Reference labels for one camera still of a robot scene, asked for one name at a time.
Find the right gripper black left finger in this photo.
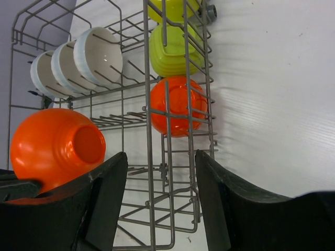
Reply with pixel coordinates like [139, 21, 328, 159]
[1, 152, 128, 250]

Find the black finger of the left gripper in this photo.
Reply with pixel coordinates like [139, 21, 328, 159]
[1, 169, 42, 201]

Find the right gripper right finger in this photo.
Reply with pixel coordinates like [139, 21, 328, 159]
[195, 150, 334, 250]

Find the orange bowl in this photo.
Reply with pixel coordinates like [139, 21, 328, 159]
[10, 108, 106, 193]
[150, 76, 207, 138]

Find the grey wire dish rack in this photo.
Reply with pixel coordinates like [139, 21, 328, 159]
[6, 1, 217, 250]

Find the white square dish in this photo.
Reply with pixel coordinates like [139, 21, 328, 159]
[149, 23, 204, 77]

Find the lime green bowl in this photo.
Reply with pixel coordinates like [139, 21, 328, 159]
[148, 0, 201, 23]

